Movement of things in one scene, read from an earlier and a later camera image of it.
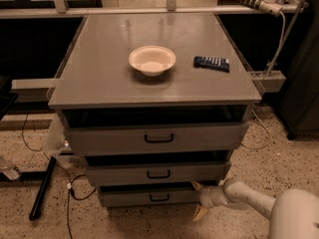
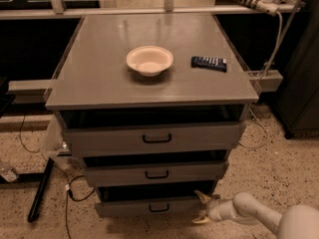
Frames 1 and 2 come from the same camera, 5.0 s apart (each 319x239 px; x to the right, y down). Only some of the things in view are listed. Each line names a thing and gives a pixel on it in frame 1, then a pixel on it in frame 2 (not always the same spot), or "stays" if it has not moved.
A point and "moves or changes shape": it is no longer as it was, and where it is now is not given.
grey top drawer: (155, 137) stays
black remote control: (220, 64) stays
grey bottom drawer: (121, 196) moves or changes shape
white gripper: (206, 196) → (212, 209)
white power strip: (267, 3) stays
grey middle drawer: (119, 173) stays
